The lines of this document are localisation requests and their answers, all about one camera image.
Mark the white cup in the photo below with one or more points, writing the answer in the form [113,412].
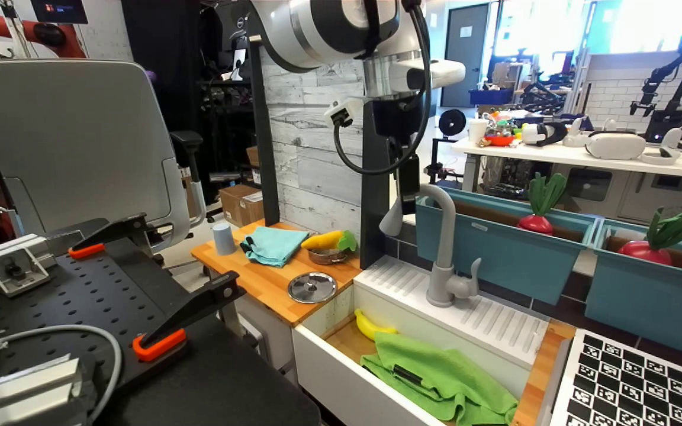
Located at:
[478,131]

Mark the white headset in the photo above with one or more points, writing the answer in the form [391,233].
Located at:
[542,133]
[616,145]

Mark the toy kitchen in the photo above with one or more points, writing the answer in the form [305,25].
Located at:
[317,177]

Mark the cardboard box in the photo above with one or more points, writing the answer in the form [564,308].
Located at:
[240,204]

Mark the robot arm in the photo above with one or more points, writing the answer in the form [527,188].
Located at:
[329,23]

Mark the grey cup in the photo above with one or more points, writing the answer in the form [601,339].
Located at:
[224,239]

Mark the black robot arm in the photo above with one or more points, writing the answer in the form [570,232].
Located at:
[669,77]

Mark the teal cloth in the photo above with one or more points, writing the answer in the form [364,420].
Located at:
[273,244]

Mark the bowl of toys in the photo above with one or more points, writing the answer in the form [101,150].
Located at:
[499,133]

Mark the white table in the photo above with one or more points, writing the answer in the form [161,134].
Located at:
[554,155]

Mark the grey office chair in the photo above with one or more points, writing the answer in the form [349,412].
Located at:
[74,142]

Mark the black disc on stand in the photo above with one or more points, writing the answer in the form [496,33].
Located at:
[452,123]

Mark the white toy sink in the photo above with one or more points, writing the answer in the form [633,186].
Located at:
[412,307]

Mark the blue bin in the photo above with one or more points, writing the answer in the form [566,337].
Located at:
[491,96]

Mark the green cloth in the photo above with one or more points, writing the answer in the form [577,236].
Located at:
[453,378]

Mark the small metal pot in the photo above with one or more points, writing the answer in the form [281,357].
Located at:
[326,256]

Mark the metal pot lid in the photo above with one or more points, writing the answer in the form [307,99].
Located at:
[312,288]

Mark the monitor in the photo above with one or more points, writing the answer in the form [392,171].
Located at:
[60,10]

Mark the toy radish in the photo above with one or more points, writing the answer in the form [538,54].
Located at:
[535,223]
[643,251]

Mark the black shelf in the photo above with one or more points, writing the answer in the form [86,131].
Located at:
[225,106]

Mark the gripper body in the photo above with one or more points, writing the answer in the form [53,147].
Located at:
[393,118]

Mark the aluminium block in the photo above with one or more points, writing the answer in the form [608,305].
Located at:
[27,390]

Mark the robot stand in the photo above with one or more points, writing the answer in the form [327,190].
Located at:
[98,296]

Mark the black clamp with orange tip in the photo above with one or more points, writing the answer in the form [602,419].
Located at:
[193,307]
[110,232]

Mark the teal planter box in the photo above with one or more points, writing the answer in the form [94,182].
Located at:
[495,254]
[649,307]

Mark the green toy leaf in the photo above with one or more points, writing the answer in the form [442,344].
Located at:
[348,241]

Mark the black and white marker board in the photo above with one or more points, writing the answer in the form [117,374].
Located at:
[637,384]

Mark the grey toy tap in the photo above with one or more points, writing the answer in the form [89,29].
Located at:
[444,236]

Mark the yellow toy corn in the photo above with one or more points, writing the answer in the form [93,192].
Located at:
[320,240]

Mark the aluminium bracket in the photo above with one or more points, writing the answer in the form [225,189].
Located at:
[12,266]

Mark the grey door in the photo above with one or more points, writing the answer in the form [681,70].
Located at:
[465,53]

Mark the yellow toy banana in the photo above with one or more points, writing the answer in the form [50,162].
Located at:
[370,328]

